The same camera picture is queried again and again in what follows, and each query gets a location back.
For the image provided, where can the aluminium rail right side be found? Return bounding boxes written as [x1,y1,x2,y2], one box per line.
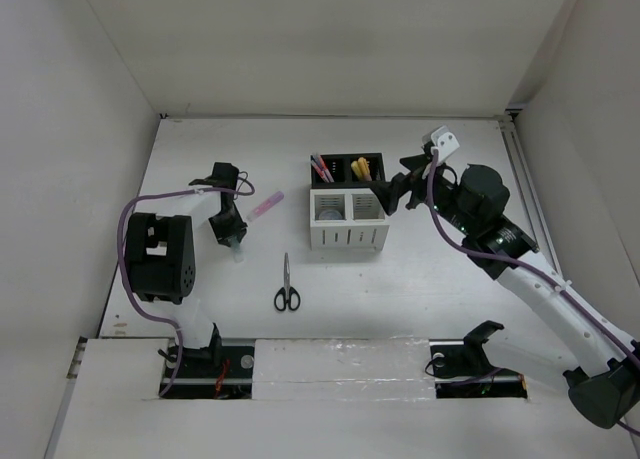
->
[499,109,562,273]

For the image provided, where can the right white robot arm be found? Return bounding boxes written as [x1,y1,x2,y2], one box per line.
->
[369,148,639,429]

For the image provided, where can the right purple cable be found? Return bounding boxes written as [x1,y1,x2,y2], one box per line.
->
[427,148,640,438]

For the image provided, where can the purple cable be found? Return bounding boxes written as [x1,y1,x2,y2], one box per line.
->
[117,173,256,398]
[427,148,640,438]

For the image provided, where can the clear jar of clips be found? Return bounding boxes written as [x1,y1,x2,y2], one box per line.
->
[318,209,343,221]

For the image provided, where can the green highlighter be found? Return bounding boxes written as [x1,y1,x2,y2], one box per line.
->
[230,238,244,263]

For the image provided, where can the yellow highlighter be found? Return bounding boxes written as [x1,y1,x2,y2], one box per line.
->
[351,161,363,180]

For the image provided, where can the black handled scissors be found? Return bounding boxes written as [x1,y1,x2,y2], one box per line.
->
[273,253,301,312]

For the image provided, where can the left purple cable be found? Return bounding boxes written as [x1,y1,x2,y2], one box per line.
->
[117,173,256,398]

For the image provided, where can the orange highlighter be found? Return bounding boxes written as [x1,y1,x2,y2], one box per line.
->
[357,157,371,181]

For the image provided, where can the orange pen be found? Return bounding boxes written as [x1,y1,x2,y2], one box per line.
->
[318,155,334,183]

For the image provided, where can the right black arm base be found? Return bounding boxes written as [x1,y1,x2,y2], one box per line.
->
[424,320,528,399]

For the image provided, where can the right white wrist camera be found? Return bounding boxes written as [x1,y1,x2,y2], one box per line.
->
[422,125,460,164]

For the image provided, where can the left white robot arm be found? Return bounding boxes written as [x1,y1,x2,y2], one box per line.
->
[117,162,247,376]

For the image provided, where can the pink red pen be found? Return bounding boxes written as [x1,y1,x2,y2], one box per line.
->
[311,157,330,183]

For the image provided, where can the black two-slot pen holder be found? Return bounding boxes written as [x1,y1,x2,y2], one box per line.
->
[311,153,386,189]

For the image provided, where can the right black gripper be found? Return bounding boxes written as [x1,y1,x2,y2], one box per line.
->
[368,153,476,236]

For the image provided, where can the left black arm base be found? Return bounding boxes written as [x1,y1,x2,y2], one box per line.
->
[161,340,255,400]

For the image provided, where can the white two-slot pen holder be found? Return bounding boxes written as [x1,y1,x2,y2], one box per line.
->
[309,188,390,252]

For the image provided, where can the pink highlighter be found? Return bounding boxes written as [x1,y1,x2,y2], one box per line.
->
[247,191,284,222]

